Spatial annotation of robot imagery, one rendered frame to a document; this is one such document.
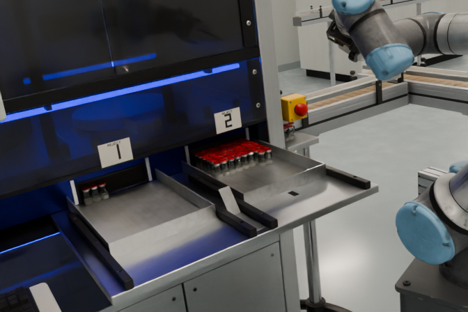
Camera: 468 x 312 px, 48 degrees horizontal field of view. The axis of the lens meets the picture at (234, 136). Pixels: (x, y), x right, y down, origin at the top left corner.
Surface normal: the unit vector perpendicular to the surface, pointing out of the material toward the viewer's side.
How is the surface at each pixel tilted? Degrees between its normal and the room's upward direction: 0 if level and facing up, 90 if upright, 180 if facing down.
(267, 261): 90
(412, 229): 96
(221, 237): 0
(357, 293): 0
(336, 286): 0
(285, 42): 90
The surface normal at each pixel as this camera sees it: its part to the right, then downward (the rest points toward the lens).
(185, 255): -0.12, -0.95
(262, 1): 0.53, 0.20
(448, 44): -0.70, 0.58
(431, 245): -0.83, 0.35
